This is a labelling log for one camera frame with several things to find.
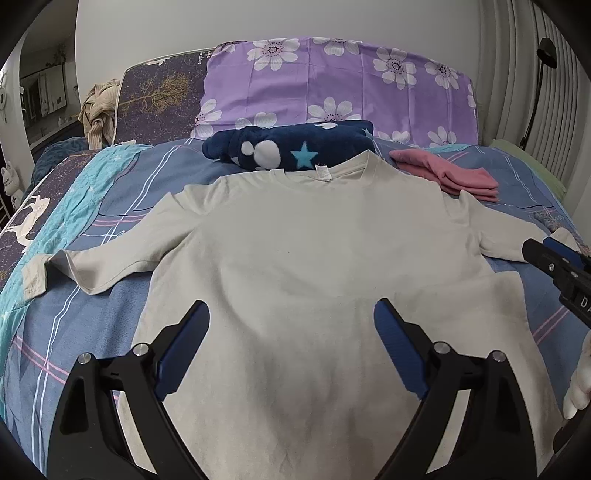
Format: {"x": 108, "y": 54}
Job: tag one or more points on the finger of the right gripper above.
{"x": 560, "y": 248}
{"x": 547, "y": 261}

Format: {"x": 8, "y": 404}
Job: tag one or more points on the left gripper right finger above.
{"x": 495, "y": 439}

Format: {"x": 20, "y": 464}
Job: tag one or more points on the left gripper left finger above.
{"x": 87, "y": 439}

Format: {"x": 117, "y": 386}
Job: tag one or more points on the beige long-sleeve shirt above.
{"x": 300, "y": 286}

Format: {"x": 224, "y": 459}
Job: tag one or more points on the beige crumpled clothes pile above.
{"x": 98, "y": 114}

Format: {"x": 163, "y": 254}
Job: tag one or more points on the right white-gloved hand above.
{"x": 577, "y": 397}

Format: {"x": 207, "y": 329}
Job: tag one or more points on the folded pink garment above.
{"x": 452, "y": 179}

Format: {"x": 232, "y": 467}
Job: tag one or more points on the blue plaid bed sheet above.
{"x": 83, "y": 276}

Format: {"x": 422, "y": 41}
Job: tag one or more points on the grey pleated curtain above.
{"x": 510, "y": 32}

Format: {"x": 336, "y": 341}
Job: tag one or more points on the black floor lamp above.
{"x": 547, "y": 56}

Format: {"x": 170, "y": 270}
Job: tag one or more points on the purple floral pillow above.
{"x": 410, "y": 99}

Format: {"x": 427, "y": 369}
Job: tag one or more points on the teal quilted blanket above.
{"x": 63, "y": 225}

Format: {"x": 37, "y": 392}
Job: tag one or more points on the dark deer-print duvet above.
{"x": 35, "y": 210}

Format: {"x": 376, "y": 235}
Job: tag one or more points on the navy star fleece bundle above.
{"x": 292, "y": 147}

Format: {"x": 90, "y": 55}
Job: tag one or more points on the white cat figurine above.
{"x": 12, "y": 185}

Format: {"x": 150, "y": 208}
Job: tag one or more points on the dark teal knitted blanket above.
{"x": 61, "y": 161}

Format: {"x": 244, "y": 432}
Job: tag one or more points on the dark tree-print pillow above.
{"x": 158, "y": 99}

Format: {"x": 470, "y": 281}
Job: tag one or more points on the white shelf furniture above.
{"x": 50, "y": 96}

